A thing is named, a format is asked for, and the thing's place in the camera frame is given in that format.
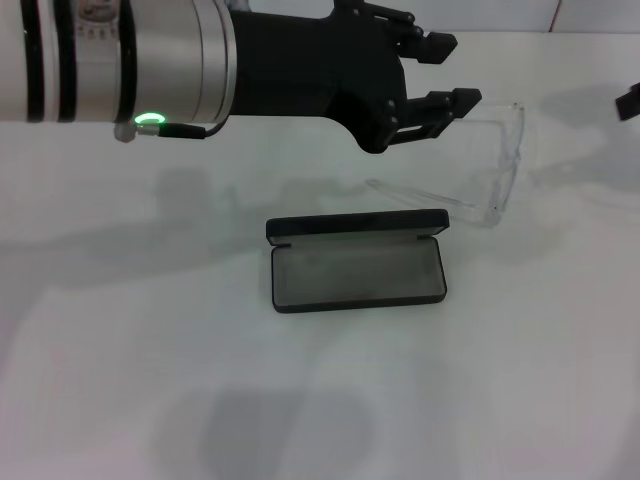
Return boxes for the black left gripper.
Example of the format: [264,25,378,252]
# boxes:
[230,0,483,156]

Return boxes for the clear white glasses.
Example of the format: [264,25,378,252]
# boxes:
[366,101,527,230]

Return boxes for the black glasses case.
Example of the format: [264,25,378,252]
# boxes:
[264,208,450,315]

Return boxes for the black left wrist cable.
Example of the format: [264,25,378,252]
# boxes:
[113,113,232,145]

